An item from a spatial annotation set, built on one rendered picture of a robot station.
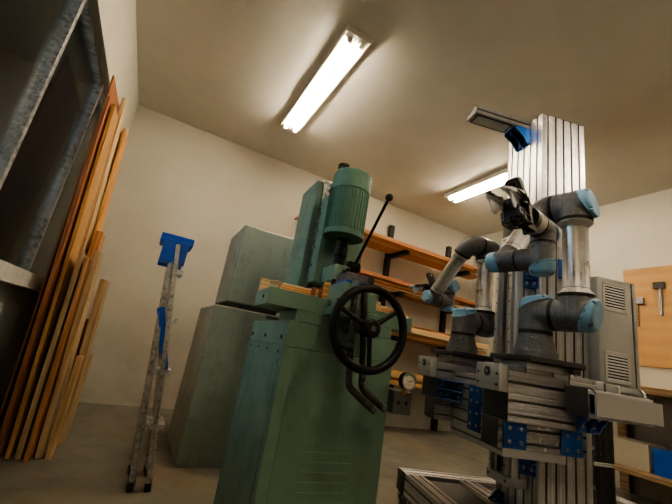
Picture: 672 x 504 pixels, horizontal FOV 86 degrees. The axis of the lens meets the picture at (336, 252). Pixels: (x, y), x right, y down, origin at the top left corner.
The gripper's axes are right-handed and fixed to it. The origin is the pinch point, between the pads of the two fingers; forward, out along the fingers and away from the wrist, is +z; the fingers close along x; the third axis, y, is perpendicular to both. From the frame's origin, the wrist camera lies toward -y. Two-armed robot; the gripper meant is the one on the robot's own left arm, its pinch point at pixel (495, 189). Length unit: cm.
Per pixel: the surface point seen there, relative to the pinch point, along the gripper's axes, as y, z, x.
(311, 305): 29, 17, 63
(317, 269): 7, 2, 82
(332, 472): 82, -1, 65
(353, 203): -18, 1, 61
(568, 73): -148, -129, 6
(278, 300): 29, 28, 65
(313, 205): -27, 4, 88
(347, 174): -32, 5, 62
